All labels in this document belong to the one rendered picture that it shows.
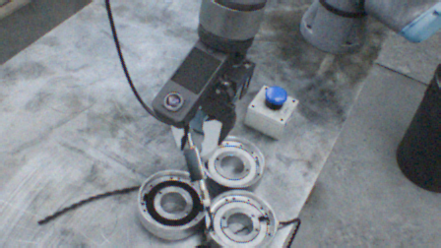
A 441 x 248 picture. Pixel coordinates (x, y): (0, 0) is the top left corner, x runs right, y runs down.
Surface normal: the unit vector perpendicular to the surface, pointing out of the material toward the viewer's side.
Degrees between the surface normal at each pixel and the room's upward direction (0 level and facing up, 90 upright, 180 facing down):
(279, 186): 0
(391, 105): 0
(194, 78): 23
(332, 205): 0
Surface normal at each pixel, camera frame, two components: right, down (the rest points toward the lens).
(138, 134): 0.14, -0.67
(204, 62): -0.03, -0.38
